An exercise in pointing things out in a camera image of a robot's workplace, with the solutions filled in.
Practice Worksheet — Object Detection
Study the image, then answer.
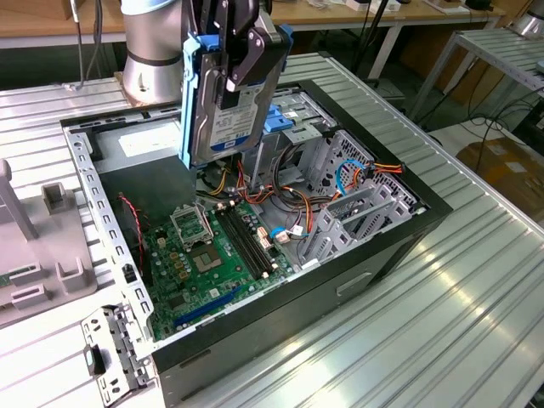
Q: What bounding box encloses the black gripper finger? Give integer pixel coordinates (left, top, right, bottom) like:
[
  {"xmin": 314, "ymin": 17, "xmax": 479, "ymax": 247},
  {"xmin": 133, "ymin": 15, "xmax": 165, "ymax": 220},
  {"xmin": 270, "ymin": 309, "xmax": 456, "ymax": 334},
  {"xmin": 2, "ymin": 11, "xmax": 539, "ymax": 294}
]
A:
[
  {"xmin": 212, "ymin": 0, "xmax": 283, "ymax": 110},
  {"xmin": 180, "ymin": 0, "xmax": 201, "ymax": 39}
]

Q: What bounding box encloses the hard disk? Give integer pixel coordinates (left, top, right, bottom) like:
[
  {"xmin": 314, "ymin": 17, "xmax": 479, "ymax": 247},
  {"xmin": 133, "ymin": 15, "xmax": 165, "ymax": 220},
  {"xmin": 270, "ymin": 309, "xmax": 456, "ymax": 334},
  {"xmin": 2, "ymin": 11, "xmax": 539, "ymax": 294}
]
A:
[{"xmin": 178, "ymin": 23, "xmax": 295, "ymax": 169}]

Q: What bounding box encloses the blue data wire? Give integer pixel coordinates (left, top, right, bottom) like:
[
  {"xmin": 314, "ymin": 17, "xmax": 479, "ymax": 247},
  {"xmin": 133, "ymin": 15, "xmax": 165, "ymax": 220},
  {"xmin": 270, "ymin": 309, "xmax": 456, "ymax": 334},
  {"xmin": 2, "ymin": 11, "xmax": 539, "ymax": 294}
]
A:
[{"xmin": 334, "ymin": 157, "xmax": 367, "ymax": 197}]

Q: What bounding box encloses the orange power wire black plug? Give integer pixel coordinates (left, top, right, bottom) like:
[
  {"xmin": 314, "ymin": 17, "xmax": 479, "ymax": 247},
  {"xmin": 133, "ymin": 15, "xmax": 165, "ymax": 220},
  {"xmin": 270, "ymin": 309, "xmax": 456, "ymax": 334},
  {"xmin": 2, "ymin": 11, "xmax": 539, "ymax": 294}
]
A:
[{"xmin": 278, "ymin": 161, "xmax": 404, "ymax": 239}]

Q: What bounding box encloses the metal disk bay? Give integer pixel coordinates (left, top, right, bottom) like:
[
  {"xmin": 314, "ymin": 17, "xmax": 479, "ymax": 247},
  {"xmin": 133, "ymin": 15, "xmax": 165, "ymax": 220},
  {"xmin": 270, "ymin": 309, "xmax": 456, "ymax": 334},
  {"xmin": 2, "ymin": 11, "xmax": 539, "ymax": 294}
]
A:
[{"xmin": 297, "ymin": 182, "xmax": 416, "ymax": 273}]

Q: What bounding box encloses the blue plastic drive latch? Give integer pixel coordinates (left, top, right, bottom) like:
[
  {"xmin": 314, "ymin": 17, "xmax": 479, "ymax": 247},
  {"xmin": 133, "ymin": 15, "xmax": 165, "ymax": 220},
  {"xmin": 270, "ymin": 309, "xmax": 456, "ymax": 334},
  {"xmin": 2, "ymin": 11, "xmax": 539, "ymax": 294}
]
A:
[{"xmin": 263, "ymin": 104, "xmax": 295, "ymax": 133}]

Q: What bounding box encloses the metal optical drive cage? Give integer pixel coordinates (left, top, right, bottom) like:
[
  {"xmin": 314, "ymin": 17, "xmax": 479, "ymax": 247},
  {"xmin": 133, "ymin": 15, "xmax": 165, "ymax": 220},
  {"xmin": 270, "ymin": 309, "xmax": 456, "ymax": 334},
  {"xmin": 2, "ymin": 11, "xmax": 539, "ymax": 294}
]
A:
[{"xmin": 254, "ymin": 91, "xmax": 337, "ymax": 192}]

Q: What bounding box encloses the white box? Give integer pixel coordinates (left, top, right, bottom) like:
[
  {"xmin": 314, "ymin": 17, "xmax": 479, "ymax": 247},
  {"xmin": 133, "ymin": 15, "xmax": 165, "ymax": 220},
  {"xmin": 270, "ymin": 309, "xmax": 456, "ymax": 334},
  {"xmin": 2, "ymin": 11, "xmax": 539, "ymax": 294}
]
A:
[{"xmin": 346, "ymin": 0, "xmax": 403, "ymax": 13}]

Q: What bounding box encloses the black stand pole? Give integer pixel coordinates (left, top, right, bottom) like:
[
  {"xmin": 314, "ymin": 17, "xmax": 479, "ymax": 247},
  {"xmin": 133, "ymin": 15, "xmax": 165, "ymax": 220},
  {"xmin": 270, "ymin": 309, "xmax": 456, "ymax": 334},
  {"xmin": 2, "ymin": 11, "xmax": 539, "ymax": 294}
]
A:
[{"xmin": 352, "ymin": 0, "xmax": 391, "ymax": 86}]

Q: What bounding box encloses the black plastic retainer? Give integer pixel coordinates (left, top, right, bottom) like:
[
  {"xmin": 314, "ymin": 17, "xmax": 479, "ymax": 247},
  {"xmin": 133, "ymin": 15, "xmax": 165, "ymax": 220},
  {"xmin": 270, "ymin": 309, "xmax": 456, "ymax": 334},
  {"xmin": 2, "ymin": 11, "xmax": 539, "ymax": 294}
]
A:
[{"xmin": 88, "ymin": 130, "xmax": 105, "ymax": 162}]

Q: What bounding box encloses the grey power supply unit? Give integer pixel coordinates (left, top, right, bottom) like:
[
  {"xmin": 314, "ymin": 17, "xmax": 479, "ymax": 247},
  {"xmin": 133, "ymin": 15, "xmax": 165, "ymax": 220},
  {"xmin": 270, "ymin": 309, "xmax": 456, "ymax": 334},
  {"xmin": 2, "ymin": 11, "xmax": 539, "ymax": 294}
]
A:
[{"xmin": 91, "ymin": 121, "xmax": 200, "ymax": 218}]

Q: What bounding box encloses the black RAM slot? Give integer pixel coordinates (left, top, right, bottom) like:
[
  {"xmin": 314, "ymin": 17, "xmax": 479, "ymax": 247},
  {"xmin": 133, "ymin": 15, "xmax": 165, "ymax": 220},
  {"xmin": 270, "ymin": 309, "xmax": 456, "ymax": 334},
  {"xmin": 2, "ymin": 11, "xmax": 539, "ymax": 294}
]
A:
[
  {"xmin": 214, "ymin": 206, "xmax": 267, "ymax": 281},
  {"xmin": 227, "ymin": 202, "xmax": 278, "ymax": 271}
]

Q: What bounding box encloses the metal socket cover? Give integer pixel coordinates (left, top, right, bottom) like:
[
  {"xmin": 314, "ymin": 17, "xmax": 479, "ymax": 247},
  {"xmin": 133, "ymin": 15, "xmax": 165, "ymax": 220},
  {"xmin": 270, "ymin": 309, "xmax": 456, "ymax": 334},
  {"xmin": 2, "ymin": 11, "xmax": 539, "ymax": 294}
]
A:
[{"xmin": 168, "ymin": 203, "xmax": 213, "ymax": 250}]

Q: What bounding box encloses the CPU socket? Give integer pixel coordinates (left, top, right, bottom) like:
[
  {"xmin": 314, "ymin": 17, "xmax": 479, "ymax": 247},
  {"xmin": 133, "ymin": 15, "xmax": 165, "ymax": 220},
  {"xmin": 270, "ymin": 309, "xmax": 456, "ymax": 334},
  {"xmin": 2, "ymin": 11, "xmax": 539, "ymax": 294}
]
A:
[{"xmin": 189, "ymin": 244, "xmax": 226, "ymax": 275}]

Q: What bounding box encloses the black case fan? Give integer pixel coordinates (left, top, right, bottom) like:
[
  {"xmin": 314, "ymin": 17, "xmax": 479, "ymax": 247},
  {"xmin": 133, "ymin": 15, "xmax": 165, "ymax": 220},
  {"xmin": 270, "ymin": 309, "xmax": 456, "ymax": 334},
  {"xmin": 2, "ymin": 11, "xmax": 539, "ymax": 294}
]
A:
[{"xmin": 110, "ymin": 193, "xmax": 150, "ymax": 281}]

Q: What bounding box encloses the metal slat side table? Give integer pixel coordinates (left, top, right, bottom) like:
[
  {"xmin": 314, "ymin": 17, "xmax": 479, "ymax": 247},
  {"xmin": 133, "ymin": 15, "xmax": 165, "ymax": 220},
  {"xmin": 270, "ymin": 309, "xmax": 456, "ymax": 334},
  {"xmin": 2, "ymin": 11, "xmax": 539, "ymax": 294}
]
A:
[{"xmin": 410, "ymin": 27, "xmax": 544, "ymax": 124}]

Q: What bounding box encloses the green motherboard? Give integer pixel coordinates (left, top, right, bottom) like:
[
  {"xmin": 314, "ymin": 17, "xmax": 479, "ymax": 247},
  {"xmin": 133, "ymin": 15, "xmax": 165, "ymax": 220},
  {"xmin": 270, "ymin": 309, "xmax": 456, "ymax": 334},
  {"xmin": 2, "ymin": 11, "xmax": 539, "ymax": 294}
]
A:
[{"xmin": 142, "ymin": 199, "xmax": 298, "ymax": 341}]

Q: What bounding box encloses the blue expansion slot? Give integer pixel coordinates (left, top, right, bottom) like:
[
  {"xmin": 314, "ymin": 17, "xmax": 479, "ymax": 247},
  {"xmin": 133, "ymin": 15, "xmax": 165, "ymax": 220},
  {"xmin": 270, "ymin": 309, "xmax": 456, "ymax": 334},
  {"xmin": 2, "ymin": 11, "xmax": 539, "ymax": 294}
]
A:
[{"xmin": 172, "ymin": 284, "xmax": 244, "ymax": 329}]

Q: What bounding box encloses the grey parts rack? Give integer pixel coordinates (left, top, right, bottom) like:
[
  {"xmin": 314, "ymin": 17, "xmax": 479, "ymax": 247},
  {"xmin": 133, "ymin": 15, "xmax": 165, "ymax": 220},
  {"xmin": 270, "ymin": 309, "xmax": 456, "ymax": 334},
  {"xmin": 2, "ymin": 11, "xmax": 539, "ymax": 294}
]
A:
[{"xmin": 0, "ymin": 157, "xmax": 114, "ymax": 328}]

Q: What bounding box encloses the large cardboard box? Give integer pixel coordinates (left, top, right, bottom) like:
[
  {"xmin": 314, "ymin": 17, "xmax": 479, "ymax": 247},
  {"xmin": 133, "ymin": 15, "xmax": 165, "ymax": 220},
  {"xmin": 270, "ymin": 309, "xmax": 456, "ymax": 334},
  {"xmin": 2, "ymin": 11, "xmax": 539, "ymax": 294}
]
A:
[{"xmin": 456, "ymin": 135, "xmax": 544, "ymax": 213}]

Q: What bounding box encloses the black open PC case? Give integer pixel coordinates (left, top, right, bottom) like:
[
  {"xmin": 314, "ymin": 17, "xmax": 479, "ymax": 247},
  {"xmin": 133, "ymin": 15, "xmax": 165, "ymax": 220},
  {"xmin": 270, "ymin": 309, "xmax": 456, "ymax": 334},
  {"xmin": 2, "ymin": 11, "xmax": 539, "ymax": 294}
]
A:
[{"xmin": 59, "ymin": 78, "xmax": 454, "ymax": 408}]

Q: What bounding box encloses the black latch teal label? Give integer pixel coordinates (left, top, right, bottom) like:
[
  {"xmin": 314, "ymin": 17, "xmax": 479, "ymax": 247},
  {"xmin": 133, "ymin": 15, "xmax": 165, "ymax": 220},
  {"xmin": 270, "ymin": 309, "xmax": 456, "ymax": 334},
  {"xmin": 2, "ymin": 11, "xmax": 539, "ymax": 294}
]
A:
[{"xmin": 82, "ymin": 344, "xmax": 107, "ymax": 376}]

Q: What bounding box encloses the black cable loop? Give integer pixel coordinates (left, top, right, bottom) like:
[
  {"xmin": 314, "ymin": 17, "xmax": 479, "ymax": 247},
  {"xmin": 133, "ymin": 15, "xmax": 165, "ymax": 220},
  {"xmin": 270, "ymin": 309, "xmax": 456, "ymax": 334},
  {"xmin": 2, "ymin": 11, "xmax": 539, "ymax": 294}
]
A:
[{"xmin": 273, "ymin": 142, "xmax": 311, "ymax": 201}]

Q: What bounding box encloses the yellow black wire bundle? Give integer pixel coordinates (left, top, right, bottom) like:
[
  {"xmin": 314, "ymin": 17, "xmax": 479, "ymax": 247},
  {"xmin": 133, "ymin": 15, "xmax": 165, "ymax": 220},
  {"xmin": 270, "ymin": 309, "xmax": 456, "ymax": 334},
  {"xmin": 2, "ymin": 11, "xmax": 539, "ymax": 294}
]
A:
[{"xmin": 207, "ymin": 163, "xmax": 234, "ymax": 197}]

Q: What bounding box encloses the red orange wire bundle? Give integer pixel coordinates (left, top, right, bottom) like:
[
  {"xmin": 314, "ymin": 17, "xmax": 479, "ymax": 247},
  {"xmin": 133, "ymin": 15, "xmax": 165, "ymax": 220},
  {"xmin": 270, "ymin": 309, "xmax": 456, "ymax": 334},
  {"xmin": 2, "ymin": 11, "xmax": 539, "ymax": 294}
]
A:
[{"xmin": 235, "ymin": 160, "xmax": 277, "ymax": 209}]

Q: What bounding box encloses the wooden desk white frame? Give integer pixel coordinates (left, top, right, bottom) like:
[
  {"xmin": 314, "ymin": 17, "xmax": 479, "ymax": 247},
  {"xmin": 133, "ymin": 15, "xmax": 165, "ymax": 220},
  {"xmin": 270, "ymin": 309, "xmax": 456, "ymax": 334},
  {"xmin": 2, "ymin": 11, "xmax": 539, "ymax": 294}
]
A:
[{"xmin": 0, "ymin": 0, "xmax": 507, "ymax": 82}]

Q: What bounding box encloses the short blue wire white plug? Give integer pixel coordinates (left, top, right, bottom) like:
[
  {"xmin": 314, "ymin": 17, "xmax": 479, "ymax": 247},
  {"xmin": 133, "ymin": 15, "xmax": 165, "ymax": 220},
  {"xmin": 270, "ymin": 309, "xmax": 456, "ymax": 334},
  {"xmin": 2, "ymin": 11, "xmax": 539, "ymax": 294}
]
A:
[{"xmin": 269, "ymin": 224, "xmax": 307, "ymax": 246}]

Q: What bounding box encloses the red black fan wire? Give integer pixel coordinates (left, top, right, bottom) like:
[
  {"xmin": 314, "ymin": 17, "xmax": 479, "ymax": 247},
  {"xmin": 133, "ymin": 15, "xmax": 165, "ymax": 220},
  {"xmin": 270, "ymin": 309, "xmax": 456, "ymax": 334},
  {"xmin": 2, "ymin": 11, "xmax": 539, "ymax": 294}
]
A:
[{"xmin": 116, "ymin": 193, "xmax": 146, "ymax": 256}]

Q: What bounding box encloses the hinged metal slot bracket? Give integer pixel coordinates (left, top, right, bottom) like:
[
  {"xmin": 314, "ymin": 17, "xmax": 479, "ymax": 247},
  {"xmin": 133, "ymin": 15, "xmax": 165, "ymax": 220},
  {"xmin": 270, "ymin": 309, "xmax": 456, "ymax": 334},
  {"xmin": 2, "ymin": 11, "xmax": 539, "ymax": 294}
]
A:
[{"xmin": 80, "ymin": 303, "xmax": 156, "ymax": 405}]

